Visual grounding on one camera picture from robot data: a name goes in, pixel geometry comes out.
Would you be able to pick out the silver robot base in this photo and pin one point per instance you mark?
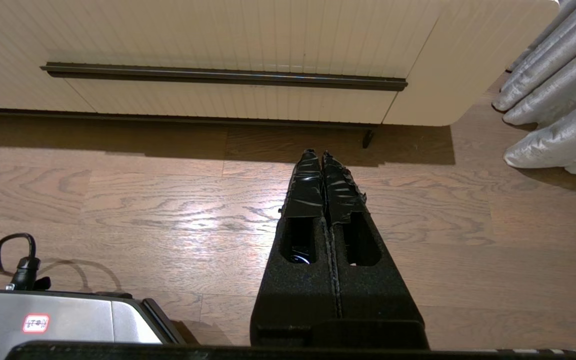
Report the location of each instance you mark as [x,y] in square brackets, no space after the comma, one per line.
[68,315]

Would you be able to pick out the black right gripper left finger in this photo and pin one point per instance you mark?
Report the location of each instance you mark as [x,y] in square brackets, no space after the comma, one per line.
[295,295]

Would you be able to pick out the long white cabinet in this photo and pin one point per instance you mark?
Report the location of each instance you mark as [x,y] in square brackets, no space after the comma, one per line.
[468,60]

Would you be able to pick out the grey pleated curtain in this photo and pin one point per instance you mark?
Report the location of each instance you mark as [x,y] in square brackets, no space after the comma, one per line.
[558,75]

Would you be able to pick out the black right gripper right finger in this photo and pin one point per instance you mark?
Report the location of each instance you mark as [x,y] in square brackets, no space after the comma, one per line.
[383,300]

